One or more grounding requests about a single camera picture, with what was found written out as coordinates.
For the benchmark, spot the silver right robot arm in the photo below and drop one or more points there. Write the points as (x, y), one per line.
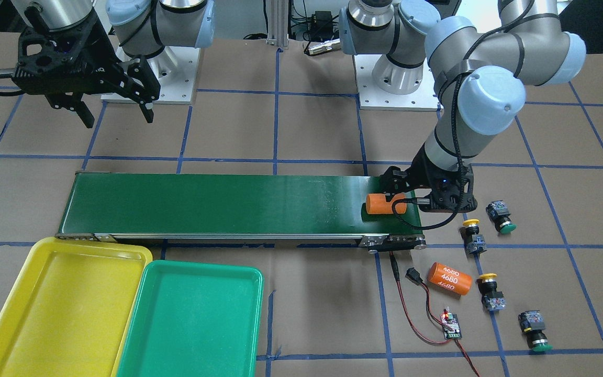
(144, 28)

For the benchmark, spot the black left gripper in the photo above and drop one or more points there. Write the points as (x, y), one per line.
(417, 175)

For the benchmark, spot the yellow plastic tray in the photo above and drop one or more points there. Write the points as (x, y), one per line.
(68, 311)

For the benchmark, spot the yellow push button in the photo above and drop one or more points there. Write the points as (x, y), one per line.
(474, 242)
(492, 299)

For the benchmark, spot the plain orange cylinder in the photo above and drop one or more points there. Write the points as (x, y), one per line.
(377, 203)

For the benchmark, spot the green push button lower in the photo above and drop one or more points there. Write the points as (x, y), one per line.
(532, 325)

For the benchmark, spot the aluminium frame post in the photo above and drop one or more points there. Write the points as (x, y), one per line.
(277, 21)

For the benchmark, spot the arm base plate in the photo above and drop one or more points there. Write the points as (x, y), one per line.
(176, 68)
(372, 97)

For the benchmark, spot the orange 4680 cylinder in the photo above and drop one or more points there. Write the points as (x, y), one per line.
(449, 279)

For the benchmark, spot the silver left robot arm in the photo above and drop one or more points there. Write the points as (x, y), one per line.
(479, 78)

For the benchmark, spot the green push button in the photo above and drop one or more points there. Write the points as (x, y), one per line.
(499, 214)
(532, 325)

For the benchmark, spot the green conveyor belt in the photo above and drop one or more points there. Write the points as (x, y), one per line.
(111, 207)

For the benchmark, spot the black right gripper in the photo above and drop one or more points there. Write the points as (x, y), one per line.
(98, 56)

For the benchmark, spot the green push button upper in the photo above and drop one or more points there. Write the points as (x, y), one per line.
(499, 214)

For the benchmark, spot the green plastic tray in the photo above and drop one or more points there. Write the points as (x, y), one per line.
(194, 319)

